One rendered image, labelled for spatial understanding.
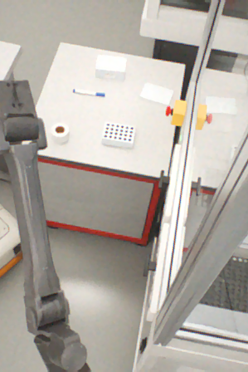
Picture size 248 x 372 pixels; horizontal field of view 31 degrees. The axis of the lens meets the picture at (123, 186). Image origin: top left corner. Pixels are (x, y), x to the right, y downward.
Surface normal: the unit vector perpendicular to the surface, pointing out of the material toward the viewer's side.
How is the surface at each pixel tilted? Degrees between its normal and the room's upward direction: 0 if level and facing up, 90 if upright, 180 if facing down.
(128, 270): 0
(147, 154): 0
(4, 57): 0
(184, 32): 90
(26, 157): 40
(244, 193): 90
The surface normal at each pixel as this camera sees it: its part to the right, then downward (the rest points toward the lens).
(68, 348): 0.60, -0.03
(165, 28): -0.18, 0.84
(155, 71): 0.06, -0.51
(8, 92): 0.55, -0.30
